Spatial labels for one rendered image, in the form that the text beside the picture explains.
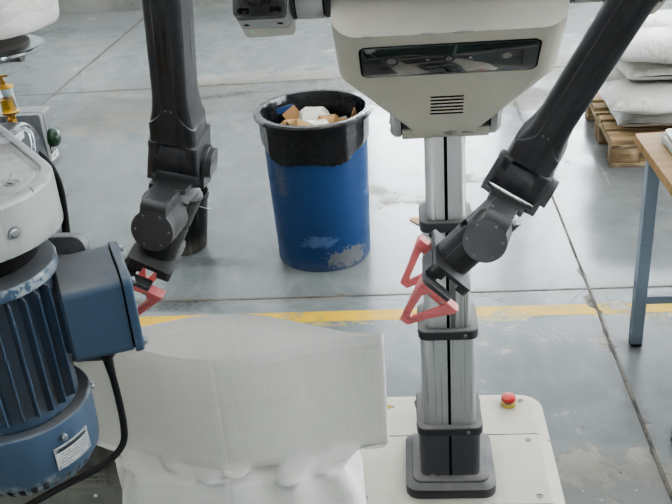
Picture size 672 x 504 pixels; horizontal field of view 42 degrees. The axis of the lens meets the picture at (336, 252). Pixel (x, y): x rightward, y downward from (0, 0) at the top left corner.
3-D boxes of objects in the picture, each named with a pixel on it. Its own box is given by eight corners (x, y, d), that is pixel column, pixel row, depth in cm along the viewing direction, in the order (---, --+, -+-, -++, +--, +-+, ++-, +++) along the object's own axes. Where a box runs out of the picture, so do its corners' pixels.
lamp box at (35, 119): (62, 159, 139) (49, 105, 135) (52, 169, 135) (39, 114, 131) (16, 161, 140) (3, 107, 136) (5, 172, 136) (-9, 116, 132)
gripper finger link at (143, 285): (99, 318, 121) (120, 266, 117) (114, 292, 127) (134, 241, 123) (145, 337, 122) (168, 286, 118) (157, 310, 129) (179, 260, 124)
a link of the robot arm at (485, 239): (561, 177, 115) (504, 145, 116) (556, 198, 105) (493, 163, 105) (514, 251, 120) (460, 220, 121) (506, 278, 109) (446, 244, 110)
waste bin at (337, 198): (381, 223, 399) (374, 85, 370) (379, 277, 354) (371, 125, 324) (277, 227, 403) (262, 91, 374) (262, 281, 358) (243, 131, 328)
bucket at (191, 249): (222, 230, 405) (214, 179, 393) (210, 260, 378) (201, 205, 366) (159, 233, 407) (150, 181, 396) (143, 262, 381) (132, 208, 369)
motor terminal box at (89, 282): (138, 325, 101) (119, 236, 96) (154, 371, 92) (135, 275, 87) (65, 343, 98) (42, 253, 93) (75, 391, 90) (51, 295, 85)
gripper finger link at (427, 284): (385, 316, 118) (432, 272, 114) (385, 288, 124) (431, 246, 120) (421, 344, 120) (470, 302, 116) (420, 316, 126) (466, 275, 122)
